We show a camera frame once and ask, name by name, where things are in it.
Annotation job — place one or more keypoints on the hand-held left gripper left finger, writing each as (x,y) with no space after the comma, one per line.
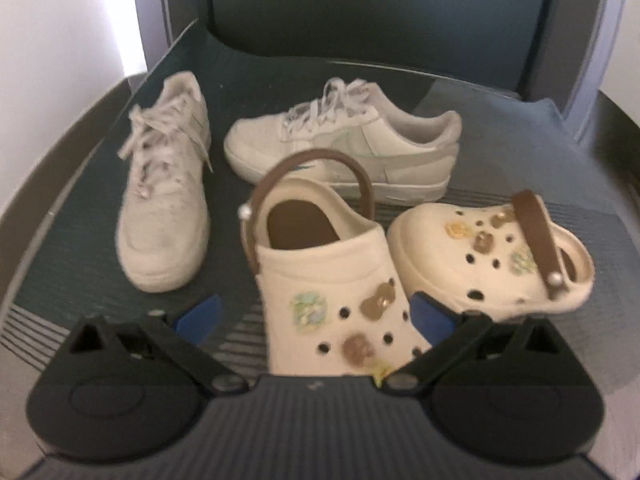
(200,319)

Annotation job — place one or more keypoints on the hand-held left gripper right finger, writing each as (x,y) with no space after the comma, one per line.
(430,320)

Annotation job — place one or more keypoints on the cream sneaker with grey swoosh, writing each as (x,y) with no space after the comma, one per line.
(160,220)
(280,145)

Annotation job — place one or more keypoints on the dark green striped doormat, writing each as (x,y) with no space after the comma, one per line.
(75,250)

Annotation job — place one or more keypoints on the dark grey door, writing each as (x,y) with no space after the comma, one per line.
(375,10)

